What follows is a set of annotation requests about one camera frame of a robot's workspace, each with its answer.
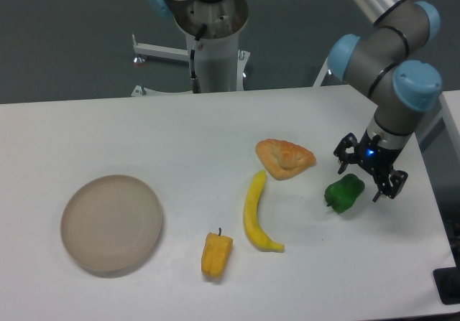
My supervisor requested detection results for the orange pastry turnover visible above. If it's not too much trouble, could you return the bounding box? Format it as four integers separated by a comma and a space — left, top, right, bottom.
255, 139, 316, 180

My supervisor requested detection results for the black cable on pedestal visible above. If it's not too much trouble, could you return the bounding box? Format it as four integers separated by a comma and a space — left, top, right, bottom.
189, 23, 208, 94

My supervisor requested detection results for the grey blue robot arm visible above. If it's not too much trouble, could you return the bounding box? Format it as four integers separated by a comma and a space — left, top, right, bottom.
148, 0, 442, 198

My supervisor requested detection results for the beige round plate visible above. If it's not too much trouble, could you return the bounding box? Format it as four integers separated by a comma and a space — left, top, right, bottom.
60, 175, 162, 276

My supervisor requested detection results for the yellow banana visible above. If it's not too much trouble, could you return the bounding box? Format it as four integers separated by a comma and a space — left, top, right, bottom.
243, 170, 285, 253

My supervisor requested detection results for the white side table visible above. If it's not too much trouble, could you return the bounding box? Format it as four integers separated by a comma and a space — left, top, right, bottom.
416, 90, 459, 157

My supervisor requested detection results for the green bell pepper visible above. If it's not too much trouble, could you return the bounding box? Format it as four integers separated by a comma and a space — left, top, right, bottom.
324, 174, 365, 214

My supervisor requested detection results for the black device at table edge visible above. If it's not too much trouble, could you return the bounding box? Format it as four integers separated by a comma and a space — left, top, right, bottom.
433, 267, 460, 305

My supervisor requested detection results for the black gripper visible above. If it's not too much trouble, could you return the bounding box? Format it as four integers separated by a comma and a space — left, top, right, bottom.
333, 129, 408, 203

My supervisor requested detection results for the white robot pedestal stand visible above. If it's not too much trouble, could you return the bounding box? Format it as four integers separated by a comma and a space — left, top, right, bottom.
129, 0, 335, 98

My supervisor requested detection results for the yellow bell pepper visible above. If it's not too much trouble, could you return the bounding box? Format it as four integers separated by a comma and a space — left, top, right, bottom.
201, 228, 233, 279

